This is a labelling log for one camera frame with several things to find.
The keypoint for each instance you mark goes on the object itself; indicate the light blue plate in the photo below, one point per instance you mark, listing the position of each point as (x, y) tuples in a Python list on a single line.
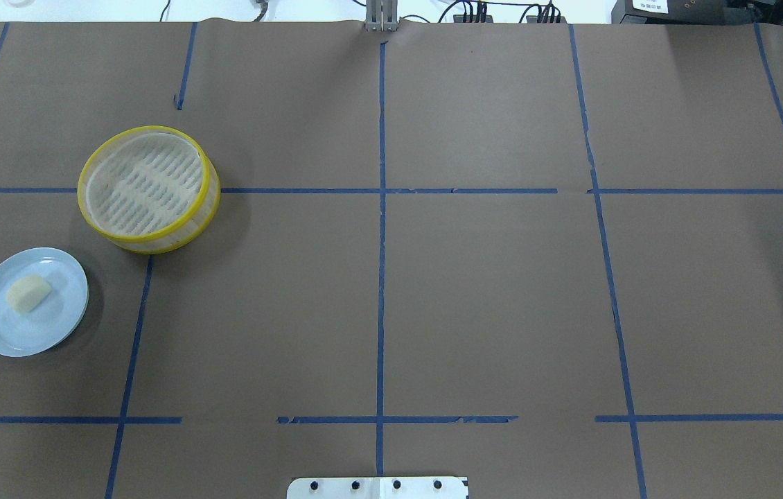
[(57, 316)]

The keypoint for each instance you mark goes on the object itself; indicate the black device with label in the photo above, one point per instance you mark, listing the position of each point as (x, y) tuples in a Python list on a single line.
[(709, 13)]

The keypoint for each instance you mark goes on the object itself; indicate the white metal mounting plate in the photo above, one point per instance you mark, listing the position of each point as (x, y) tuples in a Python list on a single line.
[(380, 487)]

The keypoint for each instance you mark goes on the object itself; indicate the white folded bun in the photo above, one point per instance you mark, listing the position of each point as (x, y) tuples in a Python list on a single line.
[(27, 293)]

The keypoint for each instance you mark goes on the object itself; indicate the yellow rimmed bamboo steamer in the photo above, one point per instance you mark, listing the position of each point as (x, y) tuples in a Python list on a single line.
[(149, 190)]

